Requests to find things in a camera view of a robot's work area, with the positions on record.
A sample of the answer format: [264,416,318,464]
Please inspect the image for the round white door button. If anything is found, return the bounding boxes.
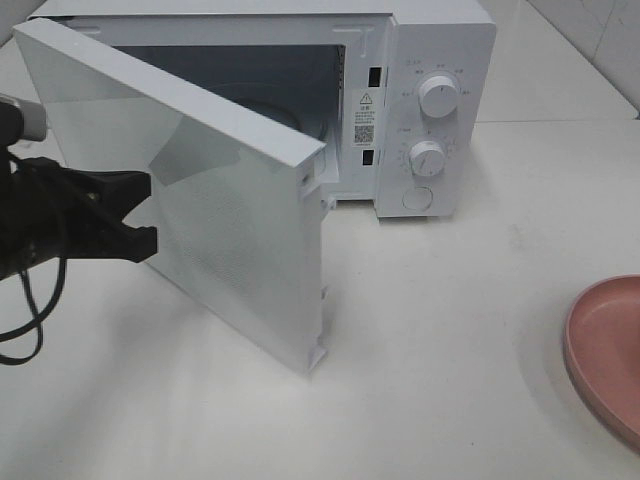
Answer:
[402,186,433,212]

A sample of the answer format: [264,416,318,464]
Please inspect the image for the upper white power knob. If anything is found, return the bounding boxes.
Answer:
[418,72,460,118]

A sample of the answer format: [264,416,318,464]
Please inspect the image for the pink round plate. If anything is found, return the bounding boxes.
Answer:
[562,274,639,451]

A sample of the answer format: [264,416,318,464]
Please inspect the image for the white timer knob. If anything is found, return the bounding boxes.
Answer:
[409,140,446,177]

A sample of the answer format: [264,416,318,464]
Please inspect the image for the glass microwave turntable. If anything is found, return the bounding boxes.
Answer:
[279,101,332,142]

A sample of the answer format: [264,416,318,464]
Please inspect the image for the white warning label sticker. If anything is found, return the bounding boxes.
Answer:
[350,88,377,147]

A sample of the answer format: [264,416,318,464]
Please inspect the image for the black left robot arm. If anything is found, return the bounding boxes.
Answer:
[1,151,158,279]

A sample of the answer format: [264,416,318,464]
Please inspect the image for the white microwave door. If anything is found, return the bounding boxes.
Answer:
[14,19,325,374]

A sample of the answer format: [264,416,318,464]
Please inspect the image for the white microwave oven body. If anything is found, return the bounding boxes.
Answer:
[26,1,496,218]

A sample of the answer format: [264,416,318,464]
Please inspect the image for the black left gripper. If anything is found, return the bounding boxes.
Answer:
[1,157,158,278]

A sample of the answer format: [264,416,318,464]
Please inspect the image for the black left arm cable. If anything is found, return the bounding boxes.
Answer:
[0,149,69,366]

